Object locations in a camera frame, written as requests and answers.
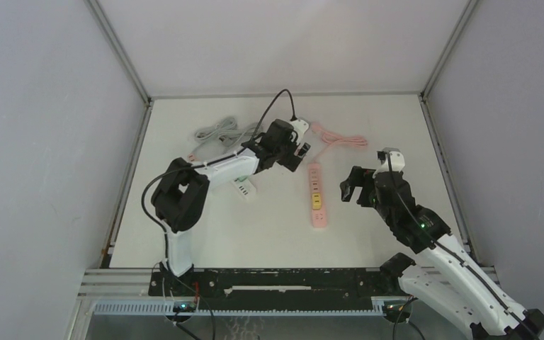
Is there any black left camera cable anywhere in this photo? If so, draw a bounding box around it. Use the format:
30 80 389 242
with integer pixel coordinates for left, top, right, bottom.
253 89 299 140

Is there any pink power strip cable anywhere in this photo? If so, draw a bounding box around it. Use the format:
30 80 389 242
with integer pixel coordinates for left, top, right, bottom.
309 120 369 165

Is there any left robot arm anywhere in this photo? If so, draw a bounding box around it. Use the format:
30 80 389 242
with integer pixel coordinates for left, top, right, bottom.
141 118 310 295

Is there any pink charger plug with prongs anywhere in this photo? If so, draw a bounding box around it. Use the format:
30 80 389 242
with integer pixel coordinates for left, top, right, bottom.
308 168 320 185

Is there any grey power strip cable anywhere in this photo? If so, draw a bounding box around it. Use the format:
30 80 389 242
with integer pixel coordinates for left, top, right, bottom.
189 117 238 158

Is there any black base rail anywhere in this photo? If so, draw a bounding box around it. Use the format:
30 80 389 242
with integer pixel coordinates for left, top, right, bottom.
148 268 407 312

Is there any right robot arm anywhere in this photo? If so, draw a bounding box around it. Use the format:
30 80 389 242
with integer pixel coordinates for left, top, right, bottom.
340 166 544 339

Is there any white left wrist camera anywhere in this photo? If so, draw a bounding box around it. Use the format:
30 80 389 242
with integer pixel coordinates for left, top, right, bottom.
290 118 310 135

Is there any yellow charger plug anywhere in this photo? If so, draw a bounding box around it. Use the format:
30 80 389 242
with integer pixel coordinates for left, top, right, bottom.
311 194 323 210

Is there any pink power strip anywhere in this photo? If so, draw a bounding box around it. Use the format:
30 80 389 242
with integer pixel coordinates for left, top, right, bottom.
307 163 327 229

